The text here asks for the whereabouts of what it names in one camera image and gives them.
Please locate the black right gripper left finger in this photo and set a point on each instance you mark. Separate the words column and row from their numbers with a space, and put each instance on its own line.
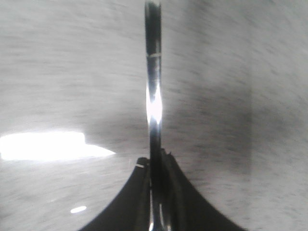
column 130, row 209

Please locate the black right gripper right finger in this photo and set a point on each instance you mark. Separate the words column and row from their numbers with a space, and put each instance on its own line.
column 183, row 207

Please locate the silver metal spoon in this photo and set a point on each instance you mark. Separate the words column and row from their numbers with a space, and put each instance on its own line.
column 153, row 39

